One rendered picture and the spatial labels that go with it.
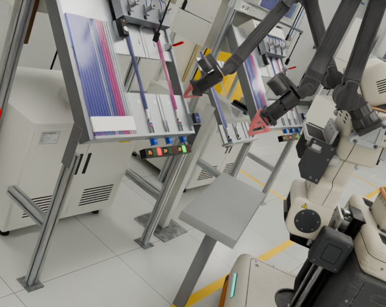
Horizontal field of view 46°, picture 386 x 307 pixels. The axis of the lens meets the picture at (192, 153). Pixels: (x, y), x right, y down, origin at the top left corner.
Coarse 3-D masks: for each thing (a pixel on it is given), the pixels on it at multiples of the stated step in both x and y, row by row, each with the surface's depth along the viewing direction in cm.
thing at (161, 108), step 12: (132, 96) 200; (156, 96) 214; (168, 96) 222; (180, 96) 230; (132, 108) 198; (144, 108) 204; (156, 108) 212; (168, 108) 219; (180, 108) 227; (144, 120) 202; (156, 120) 209; (168, 120) 217; (180, 120) 223; (144, 132) 200; (156, 132) 207
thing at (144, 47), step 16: (64, 0) 182; (80, 0) 190; (96, 0) 198; (64, 16) 180; (96, 16) 195; (112, 16) 204; (112, 32) 201; (144, 32) 220; (160, 32) 231; (128, 48) 207; (144, 48) 216
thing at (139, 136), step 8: (96, 136) 174; (104, 136) 177; (112, 136) 181; (120, 136) 184; (128, 136) 188; (136, 136) 193; (144, 136) 198; (152, 136) 204; (160, 136) 211; (168, 136) 217; (176, 136) 225
